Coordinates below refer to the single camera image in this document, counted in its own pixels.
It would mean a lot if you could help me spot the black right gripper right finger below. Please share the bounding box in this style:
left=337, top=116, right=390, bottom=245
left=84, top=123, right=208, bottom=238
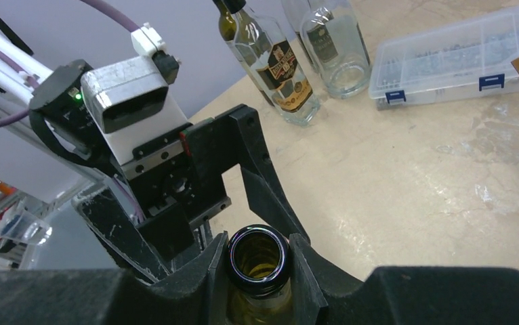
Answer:
left=290, top=234, right=519, bottom=324

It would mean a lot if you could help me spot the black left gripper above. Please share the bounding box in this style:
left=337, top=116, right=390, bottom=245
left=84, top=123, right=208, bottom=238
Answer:
left=76, top=104, right=310, bottom=283

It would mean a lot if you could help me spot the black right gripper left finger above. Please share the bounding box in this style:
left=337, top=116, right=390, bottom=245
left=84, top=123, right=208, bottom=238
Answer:
left=0, top=233, right=228, bottom=324

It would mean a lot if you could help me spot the green bottle cream label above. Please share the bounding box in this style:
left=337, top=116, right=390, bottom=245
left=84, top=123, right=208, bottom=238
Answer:
left=212, top=0, right=276, bottom=108

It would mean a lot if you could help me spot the clear tall glass bottle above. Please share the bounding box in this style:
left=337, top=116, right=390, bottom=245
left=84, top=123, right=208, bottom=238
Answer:
left=281, top=0, right=318, bottom=73

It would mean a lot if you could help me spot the clear squat glass bottle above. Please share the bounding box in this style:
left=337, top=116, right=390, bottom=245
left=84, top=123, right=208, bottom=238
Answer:
left=301, top=1, right=372, bottom=99

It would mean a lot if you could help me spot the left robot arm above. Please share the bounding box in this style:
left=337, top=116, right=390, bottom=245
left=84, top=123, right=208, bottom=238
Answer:
left=0, top=1, right=306, bottom=283

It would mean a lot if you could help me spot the clear plastic organizer box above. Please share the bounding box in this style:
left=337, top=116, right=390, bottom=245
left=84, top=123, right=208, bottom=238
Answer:
left=368, top=5, right=519, bottom=110

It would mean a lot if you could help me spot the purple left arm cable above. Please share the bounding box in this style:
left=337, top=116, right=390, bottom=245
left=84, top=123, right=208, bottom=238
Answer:
left=0, top=0, right=142, bottom=133

